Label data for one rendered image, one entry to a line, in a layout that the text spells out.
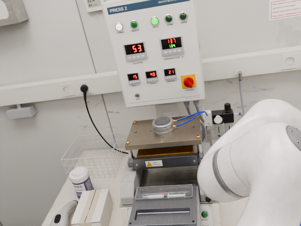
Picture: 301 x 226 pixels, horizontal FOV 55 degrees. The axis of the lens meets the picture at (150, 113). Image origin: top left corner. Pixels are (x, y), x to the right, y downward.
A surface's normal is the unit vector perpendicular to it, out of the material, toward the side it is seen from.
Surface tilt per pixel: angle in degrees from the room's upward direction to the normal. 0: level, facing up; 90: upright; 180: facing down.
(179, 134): 0
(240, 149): 51
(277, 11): 90
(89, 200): 1
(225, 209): 0
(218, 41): 90
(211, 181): 75
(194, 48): 90
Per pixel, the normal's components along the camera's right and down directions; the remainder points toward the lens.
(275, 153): -0.45, -0.43
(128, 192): -0.21, -0.36
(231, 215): -0.18, -0.88
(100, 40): -0.11, 0.47
